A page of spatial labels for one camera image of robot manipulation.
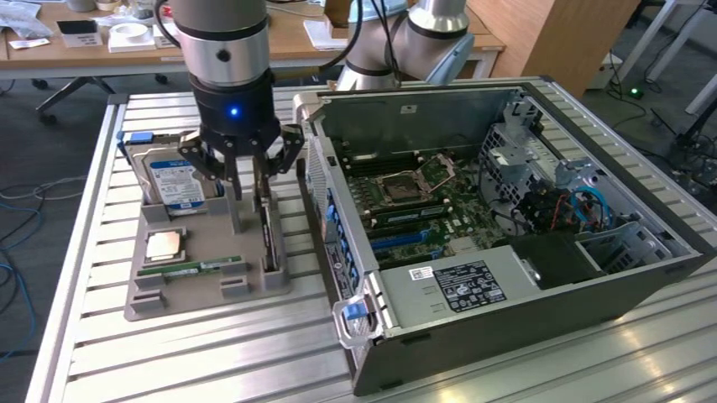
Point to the clear plastic bag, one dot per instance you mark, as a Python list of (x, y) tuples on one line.
[(24, 19)]

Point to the white tape roll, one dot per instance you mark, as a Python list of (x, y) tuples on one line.
[(141, 38)]

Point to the metal disk bay cage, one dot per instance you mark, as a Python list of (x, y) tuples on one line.
[(504, 163)]

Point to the grey power supply unit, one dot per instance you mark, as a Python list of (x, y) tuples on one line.
[(427, 294)]

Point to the black and white box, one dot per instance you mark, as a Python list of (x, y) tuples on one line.
[(78, 29)]

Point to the white paper stack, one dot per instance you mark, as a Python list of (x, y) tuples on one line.
[(323, 38)]

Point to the cardboard box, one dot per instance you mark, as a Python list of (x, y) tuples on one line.
[(336, 10)]

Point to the flat white box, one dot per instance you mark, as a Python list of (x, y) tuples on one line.
[(132, 48)]

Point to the office chair base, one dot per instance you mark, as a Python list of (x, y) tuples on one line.
[(62, 93)]

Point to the green RAM stick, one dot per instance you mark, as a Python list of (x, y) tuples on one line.
[(190, 265), (409, 216)]

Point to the wooden cabinet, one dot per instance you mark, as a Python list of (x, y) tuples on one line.
[(560, 42)]

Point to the grey cup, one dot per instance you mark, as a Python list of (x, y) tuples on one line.
[(81, 5)]

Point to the blue case latch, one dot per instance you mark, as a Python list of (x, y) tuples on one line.
[(355, 312)]

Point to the metal socket cover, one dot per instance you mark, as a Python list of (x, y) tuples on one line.
[(451, 172)]

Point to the white label card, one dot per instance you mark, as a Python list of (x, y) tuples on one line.
[(29, 43)]

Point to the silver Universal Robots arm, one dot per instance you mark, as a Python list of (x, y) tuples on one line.
[(225, 54)]

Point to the small white box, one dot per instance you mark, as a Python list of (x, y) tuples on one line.
[(165, 42)]

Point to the CPU chip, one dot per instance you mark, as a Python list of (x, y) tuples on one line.
[(164, 245)]

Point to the open dark PC case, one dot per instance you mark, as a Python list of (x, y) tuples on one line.
[(504, 348)]

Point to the device with green light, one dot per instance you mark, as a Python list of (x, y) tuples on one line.
[(635, 91)]

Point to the CPU socket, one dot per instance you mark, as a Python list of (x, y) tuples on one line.
[(401, 191)]

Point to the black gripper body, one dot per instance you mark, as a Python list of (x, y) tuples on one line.
[(236, 109)]

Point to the white electrical box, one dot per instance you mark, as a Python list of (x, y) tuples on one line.
[(611, 71)]

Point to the hard disk with blue caddy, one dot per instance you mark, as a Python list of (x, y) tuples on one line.
[(169, 176)]

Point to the metal disk bay bracket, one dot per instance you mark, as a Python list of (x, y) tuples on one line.
[(634, 247)]

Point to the white desk frame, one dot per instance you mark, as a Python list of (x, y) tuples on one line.
[(682, 40)]

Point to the green motherboard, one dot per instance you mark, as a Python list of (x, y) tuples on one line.
[(476, 218)]

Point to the grey parts rack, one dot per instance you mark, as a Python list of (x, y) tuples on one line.
[(208, 247)]

